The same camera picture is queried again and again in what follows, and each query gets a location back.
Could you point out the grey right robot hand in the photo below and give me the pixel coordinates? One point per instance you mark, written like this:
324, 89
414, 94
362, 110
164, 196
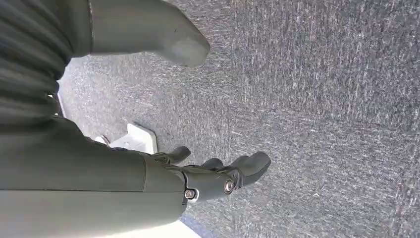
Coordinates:
82, 184

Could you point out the grey kiosk stand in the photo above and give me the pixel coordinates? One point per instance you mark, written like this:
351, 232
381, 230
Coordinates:
137, 139

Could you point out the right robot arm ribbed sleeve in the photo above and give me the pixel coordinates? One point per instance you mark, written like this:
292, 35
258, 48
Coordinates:
29, 56

